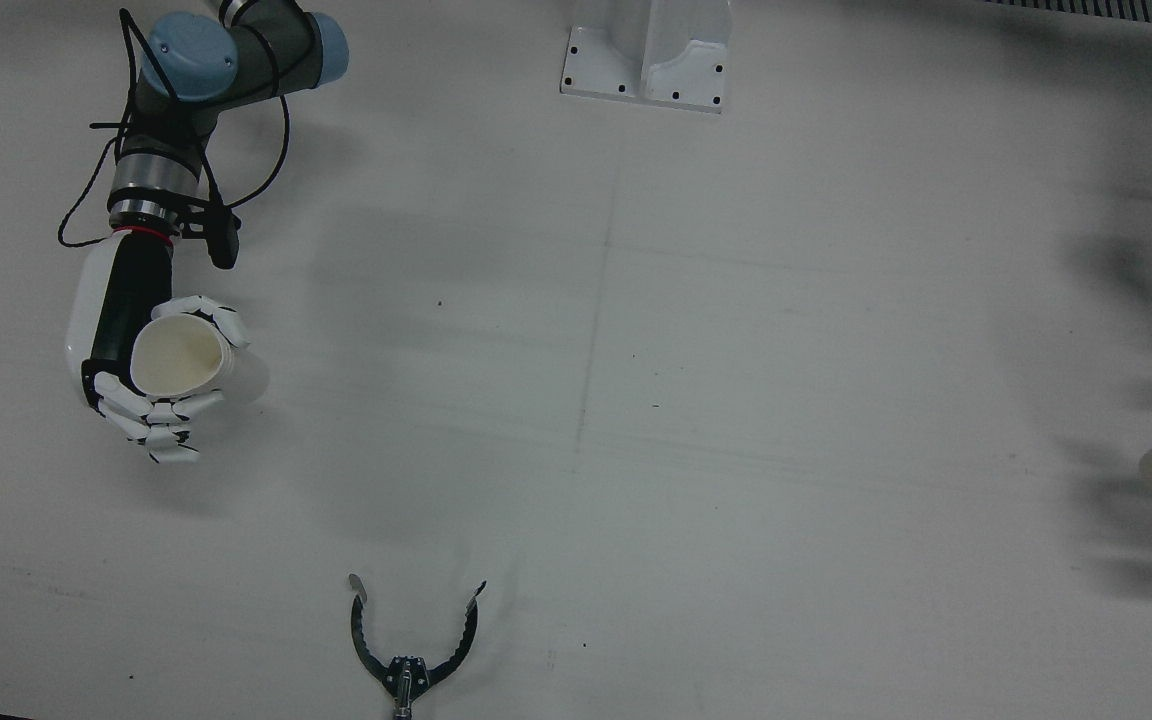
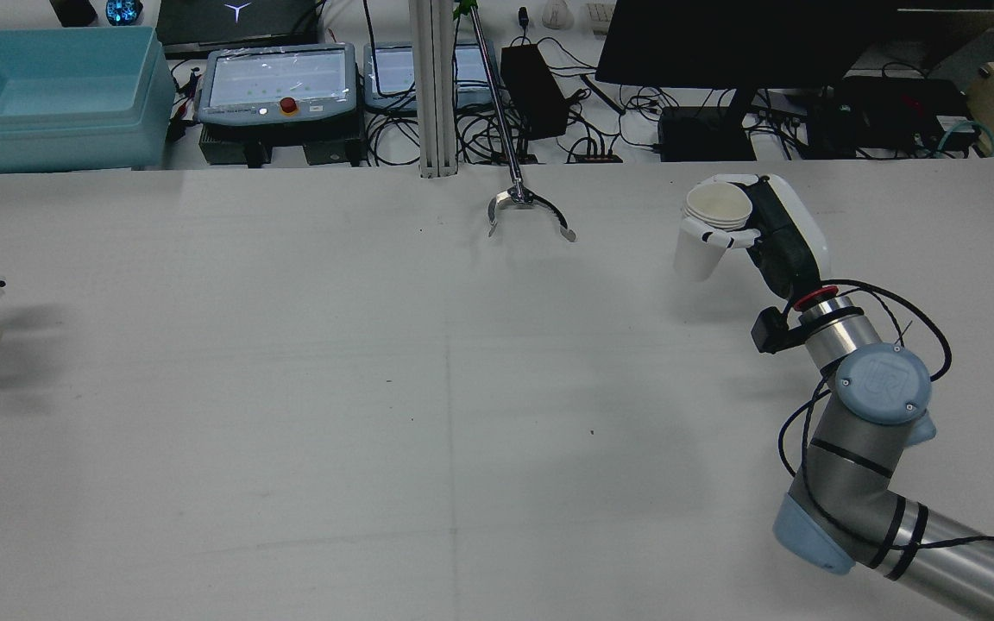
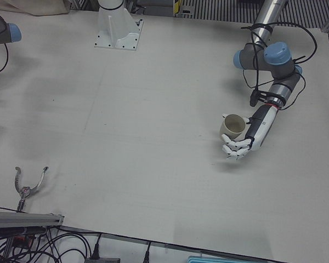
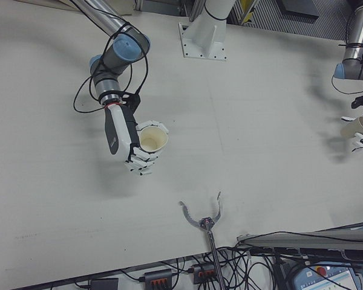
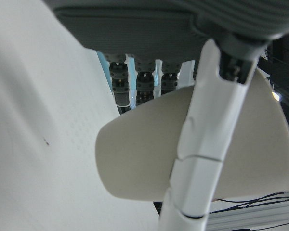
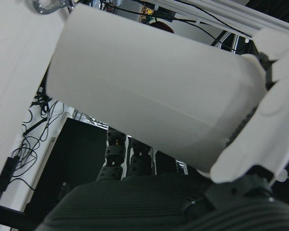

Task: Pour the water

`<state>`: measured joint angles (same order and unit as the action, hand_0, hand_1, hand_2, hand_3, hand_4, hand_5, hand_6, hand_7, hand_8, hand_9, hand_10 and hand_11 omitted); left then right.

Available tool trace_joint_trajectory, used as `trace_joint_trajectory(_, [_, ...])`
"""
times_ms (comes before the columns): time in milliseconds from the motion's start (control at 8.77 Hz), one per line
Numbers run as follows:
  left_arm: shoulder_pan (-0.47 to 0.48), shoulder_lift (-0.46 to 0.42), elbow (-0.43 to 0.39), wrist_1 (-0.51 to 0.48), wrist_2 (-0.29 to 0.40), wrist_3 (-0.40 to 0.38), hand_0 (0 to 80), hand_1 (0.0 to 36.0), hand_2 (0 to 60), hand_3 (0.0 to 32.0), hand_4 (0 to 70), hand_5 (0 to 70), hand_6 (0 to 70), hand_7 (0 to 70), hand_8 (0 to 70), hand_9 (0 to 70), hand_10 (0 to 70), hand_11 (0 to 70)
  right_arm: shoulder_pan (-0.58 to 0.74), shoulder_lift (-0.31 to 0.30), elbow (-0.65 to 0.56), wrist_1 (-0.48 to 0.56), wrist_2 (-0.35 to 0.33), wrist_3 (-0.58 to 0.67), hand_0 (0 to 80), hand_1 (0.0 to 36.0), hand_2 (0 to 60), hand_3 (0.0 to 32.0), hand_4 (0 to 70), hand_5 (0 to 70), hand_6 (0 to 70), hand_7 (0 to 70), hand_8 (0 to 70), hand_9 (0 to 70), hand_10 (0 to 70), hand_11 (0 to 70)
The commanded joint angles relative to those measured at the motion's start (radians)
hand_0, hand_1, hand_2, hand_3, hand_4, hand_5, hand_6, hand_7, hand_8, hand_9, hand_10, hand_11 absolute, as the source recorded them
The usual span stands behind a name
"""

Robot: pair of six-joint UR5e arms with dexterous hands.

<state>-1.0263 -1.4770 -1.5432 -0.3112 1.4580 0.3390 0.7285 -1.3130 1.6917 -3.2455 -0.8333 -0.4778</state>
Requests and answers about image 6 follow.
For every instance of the slim black power brick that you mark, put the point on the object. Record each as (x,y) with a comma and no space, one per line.
(6,174)

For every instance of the white paper cup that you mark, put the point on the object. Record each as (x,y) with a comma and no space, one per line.
(147,91)

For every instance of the grey claw reacher tool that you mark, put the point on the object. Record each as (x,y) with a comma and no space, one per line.
(42,9)

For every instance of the robot teach pendant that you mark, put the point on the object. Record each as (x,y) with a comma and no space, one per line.
(165,27)

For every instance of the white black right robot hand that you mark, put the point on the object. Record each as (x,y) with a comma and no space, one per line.
(147,207)

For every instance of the Huawei computer monitor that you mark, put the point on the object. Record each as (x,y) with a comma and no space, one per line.
(74,149)

